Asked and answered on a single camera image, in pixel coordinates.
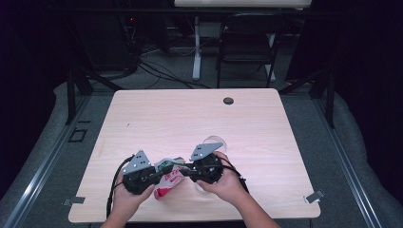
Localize pink plastic bag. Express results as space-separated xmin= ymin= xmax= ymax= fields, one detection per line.
xmin=153 ymin=156 xmax=188 ymax=201

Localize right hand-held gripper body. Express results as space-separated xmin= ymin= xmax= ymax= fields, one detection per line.
xmin=189 ymin=142 xmax=224 ymax=185

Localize person's left hand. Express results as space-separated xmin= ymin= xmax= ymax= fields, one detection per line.
xmin=110 ymin=172 xmax=156 ymax=219

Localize left hand-held gripper cable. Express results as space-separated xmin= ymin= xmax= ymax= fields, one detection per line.
xmin=106 ymin=154 xmax=136 ymax=220

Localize person's right hand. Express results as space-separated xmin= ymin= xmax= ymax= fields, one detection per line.
xmin=196 ymin=151 xmax=252 ymax=205

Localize white desk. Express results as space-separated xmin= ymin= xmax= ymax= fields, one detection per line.
xmin=174 ymin=0 xmax=314 ymax=82

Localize black metal stand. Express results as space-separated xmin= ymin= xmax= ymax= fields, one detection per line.
xmin=65 ymin=66 xmax=125 ymax=125
xmin=278 ymin=66 xmax=336 ymax=129

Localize hand-held gripper cable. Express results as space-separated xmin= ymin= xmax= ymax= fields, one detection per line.
xmin=106 ymin=154 xmax=136 ymax=220
xmin=218 ymin=157 xmax=250 ymax=195

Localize grey tape piece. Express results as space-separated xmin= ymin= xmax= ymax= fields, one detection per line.
xmin=62 ymin=196 xmax=86 ymax=207
xmin=303 ymin=189 xmax=326 ymax=204

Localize right hand-held gripper cable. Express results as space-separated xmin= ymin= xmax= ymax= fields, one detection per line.
xmin=218 ymin=157 xmax=250 ymax=195

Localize black floor cables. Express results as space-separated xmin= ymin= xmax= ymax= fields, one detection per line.
xmin=135 ymin=59 xmax=211 ymax=90

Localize metal floor rail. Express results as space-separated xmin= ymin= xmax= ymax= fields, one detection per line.
xmin=2 ymin=94 xmax=93 ymax=228
xmin=313 ymin=98 xmax=385 ymax=228

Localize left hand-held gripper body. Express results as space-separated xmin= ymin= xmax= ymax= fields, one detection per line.
xmin=122 ymin=149 xmax=163 ymax=196

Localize black folding chair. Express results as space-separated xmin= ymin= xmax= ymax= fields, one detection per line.
xmin=216 ymin=12 xmax=288 ymax=89

